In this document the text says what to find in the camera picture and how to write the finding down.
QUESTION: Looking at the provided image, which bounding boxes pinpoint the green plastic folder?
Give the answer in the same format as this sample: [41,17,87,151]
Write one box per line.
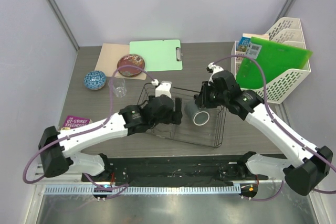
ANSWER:
[236,37,312,89]

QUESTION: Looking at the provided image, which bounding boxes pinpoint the purple treehouse book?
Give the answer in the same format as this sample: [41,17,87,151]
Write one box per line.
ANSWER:
[60,115,92,130]

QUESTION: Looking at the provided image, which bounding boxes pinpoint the red floral plate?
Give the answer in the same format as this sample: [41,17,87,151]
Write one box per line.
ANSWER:
[117,54,146,78]

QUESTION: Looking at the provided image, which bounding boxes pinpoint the white file organizer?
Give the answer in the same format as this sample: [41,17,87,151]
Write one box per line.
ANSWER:
[231,17,311,104]

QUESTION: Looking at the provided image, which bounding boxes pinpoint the beige folder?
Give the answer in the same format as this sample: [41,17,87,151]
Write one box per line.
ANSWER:
[95,43,146,80]

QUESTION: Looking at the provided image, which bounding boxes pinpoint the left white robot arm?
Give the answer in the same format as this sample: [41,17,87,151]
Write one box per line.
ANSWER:
[38,95,182,182]

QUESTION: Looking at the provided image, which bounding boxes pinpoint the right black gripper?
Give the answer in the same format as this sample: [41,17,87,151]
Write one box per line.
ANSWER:
[196,81,229,109]

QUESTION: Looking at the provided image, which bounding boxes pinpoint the blue patterned bowl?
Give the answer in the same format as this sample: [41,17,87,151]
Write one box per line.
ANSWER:
[83,70,107,90]

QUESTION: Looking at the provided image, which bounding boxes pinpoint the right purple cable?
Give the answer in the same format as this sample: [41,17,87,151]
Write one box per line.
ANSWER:
[212,55,336,201]

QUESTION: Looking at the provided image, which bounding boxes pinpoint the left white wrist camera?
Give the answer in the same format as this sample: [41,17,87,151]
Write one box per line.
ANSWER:
[151,79,172,98]

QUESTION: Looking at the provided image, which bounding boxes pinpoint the white slotted cable duct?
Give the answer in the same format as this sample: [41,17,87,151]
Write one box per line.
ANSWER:
[44,184,241,195]

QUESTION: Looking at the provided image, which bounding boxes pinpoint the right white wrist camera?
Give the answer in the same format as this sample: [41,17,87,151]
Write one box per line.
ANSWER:
[206,62,224,83]

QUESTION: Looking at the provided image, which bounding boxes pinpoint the clear glass tumbler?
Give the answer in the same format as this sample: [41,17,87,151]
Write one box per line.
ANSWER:
[108,77,127,98]

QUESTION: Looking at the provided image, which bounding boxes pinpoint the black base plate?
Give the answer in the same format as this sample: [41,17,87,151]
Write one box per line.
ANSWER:
[92,155,268,187]

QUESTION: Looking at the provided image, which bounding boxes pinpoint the grey ceramic mug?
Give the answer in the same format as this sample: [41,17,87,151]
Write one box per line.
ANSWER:
[184,101,210,126]

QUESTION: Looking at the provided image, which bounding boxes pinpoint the black wire dish rack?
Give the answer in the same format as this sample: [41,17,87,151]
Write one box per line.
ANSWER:
[138,83,227,148]

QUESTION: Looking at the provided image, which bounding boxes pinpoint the blue booklet in organizer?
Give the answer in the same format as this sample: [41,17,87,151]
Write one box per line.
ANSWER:
[236,33,252,52]

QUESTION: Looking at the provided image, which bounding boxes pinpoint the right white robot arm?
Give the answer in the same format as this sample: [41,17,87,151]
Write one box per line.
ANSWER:
[195,68,333,196]

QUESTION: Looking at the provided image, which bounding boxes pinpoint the green clipboard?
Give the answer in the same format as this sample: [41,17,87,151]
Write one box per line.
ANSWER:
[129,39,183,72]

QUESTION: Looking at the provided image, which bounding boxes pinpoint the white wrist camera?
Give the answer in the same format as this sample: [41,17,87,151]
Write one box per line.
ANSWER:
[151,79,172,98]
[206,62,224,83]

